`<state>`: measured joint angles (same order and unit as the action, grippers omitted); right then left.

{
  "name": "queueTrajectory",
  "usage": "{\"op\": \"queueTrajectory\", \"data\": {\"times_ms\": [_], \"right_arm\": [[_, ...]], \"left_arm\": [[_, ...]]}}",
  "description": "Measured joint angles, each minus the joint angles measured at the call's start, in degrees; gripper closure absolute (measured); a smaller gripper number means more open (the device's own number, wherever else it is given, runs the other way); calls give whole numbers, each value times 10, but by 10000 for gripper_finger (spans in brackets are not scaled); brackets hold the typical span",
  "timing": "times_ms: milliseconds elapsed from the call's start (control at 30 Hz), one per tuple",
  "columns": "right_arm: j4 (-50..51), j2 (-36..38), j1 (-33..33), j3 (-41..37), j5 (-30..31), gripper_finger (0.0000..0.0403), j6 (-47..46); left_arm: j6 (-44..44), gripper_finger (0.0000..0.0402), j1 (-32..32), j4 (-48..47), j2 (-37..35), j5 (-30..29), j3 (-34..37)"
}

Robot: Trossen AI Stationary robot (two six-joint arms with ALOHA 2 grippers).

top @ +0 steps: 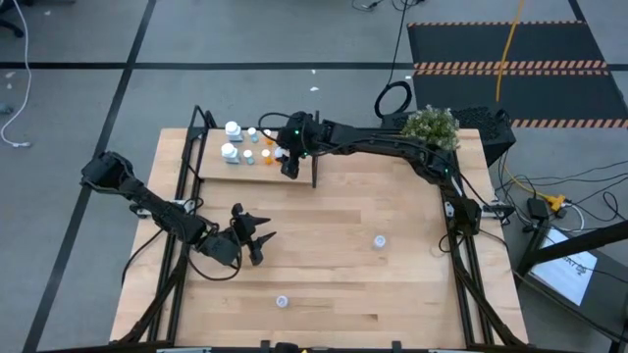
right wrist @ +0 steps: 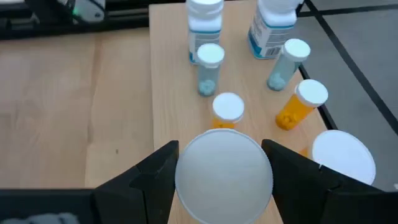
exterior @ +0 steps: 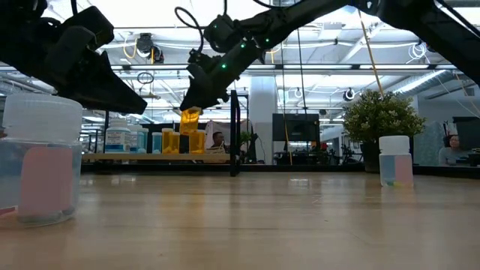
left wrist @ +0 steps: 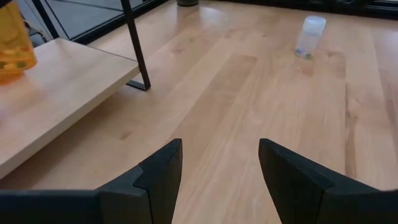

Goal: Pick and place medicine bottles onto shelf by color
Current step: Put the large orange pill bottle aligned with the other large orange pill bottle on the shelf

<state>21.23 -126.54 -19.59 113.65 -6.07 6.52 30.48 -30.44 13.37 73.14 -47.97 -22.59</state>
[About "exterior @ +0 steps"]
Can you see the clear bottle pink blue label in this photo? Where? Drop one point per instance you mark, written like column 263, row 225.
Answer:
column 41, row 168
column 395, row 165

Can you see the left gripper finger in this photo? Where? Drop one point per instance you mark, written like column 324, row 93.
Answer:
column 101, row 90

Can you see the black metal rig frame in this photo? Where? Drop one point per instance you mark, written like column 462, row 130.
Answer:
column 337, row 169

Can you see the medium orange pill bottle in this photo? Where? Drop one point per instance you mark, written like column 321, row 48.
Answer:
column 197, row 142

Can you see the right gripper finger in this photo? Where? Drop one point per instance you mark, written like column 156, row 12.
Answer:
column 202, row 93

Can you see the long ceiling light bar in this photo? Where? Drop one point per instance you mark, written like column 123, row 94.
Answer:
column 318, row 67

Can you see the potted green plant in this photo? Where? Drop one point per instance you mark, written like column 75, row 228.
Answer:
column 382, row 116

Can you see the blue pill bottle white cap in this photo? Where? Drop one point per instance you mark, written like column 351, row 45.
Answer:
column 156, row 143
column 146, row 141

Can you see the dark monitor screen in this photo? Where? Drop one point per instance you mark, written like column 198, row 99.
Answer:
column 467, row 133

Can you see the slim orange pill bottle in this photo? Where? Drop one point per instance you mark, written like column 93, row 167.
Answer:
column 176, row 144
column 167, row 141

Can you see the black monitor screen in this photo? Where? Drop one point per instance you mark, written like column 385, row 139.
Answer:
column 296, row 127

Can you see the wide orange pill bottle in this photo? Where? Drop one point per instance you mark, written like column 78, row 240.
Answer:
column 190, row 122

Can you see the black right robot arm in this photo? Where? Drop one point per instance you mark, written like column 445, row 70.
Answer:
column 300, row 15

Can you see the white melatonin supplement bottle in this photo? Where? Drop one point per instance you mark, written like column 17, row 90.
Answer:
column 118, row 140
column 136, row 138

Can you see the small green background plant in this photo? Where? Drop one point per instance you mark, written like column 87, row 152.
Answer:
column 245, row 139

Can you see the white building column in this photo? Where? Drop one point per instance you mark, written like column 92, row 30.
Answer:
column 262, row 112

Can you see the grey patterned partition panel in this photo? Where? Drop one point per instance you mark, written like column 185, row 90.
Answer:
column 431, row 146

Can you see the wooden shelf with black frame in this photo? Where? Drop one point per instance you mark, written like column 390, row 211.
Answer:
column 112, row 157

